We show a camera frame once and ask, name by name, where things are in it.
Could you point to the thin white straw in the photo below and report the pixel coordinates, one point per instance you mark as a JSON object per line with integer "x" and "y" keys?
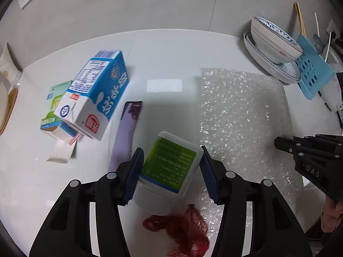
{"x": 329, "y": 45}
{"x": 317, "y": 24}

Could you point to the clear bubble wrap sheet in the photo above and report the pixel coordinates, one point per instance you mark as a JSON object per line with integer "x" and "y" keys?
{"x": 246, "y": 117}

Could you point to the blue patterned white bowl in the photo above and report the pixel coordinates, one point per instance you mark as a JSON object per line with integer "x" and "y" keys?
{"x": 270, "y": 37}

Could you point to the blue patterned white plate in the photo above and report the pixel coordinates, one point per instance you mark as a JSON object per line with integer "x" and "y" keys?
{"x": 268, "y": 64}

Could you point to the round wooden coaster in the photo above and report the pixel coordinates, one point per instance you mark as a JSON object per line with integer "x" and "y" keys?
{"x": 12, "y": 107}

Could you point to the wooden chopsticks pair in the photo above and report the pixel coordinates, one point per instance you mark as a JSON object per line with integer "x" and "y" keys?
{"x": 299, "y": 18}

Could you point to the blue plastic utensil rack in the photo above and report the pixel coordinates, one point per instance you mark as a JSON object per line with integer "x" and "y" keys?
{"x": 313, "y": 69}

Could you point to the purple sachet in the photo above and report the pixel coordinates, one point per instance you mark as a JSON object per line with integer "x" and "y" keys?
{"x": 126, "y": 136}

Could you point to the red mesh net bag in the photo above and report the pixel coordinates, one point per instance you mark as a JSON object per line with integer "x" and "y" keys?
{"x": 185, "y": 233}

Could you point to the white pill bottle green label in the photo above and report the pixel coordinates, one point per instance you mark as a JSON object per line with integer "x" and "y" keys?
{"x": 168, "y": 168}

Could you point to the green white paper carton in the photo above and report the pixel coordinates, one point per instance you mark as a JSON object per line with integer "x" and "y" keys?
{"x": 55, "y": 104}

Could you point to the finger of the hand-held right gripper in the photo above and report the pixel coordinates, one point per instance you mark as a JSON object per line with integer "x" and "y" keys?
{"x": 308, "y": 146}

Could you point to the metal spoon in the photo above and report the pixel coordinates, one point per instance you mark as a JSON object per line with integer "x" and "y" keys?
{"x": 317, "y": 42}

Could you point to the white floral rice cooker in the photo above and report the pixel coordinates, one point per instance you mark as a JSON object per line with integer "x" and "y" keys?
{"x": 335, "y": 91}

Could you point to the blue white milk carton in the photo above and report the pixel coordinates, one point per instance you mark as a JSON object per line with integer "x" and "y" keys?
{"x": 93, "y": 93}

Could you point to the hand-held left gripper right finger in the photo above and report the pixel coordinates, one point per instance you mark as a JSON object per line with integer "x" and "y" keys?
{"x": 209, "y": 174}

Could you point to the person's right hand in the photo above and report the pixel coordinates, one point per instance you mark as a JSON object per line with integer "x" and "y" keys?
{"x": 332, "y": 216}

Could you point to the white slanted utensil cup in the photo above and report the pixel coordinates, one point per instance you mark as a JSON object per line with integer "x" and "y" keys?
{"x": 6, "y": 59}

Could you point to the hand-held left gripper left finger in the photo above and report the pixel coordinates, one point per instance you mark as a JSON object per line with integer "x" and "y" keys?
{"x": 134, "y": 174}

